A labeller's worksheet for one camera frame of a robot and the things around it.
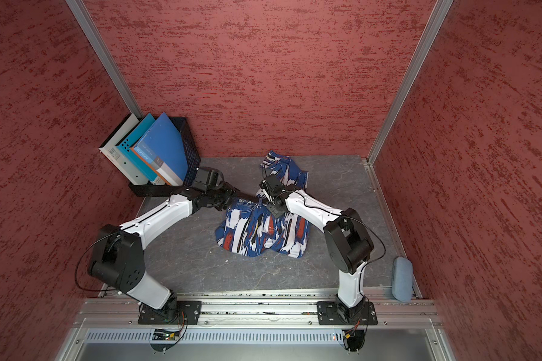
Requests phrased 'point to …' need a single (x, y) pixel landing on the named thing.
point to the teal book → (132, 159)
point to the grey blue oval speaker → (402, 279)
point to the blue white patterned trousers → (250, 228)
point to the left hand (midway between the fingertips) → (238, 196)
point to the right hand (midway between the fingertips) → (282, 208)
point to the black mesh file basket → (193, 162)
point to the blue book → (163, 145)
